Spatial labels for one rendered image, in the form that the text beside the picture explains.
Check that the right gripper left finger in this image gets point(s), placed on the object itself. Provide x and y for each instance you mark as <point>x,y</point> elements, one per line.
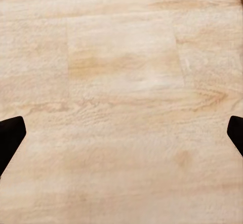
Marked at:
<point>12,133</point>

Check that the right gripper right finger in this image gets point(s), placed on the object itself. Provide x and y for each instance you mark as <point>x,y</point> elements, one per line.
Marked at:
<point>235,131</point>

